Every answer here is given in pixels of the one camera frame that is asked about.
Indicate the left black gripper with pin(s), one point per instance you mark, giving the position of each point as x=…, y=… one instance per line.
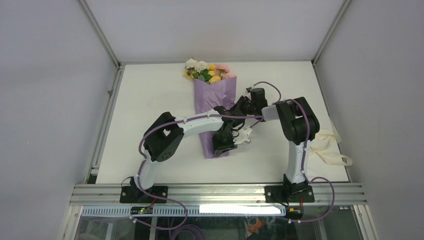
x=220, y=148

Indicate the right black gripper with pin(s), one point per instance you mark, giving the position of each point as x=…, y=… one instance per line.
x=241, y=100

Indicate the pink fake flower stem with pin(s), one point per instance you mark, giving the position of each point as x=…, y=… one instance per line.
x=223, y=71

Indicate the white fake flower stem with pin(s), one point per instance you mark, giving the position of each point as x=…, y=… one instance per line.
x=194, y=69

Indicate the yellow fake flower stem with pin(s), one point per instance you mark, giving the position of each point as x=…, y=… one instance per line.
x=208, y=75

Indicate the cream ribbon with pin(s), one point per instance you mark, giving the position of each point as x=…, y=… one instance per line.
x=324, y=147

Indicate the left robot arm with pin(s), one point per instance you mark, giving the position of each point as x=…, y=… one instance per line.
x=162, y=139

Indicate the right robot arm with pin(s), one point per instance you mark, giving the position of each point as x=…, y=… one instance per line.
x=299, y=125

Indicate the white led light bar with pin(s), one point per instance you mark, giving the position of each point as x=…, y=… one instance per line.
x=228, y=209

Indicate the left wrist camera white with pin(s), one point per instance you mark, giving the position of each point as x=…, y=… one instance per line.
x=243, y=136

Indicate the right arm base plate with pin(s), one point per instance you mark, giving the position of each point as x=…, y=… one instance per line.
x=283, y=195

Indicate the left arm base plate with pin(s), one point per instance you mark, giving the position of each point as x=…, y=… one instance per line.
x=144, y=195

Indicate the aluminium front rail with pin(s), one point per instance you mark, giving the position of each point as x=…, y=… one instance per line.
x=257, y=194

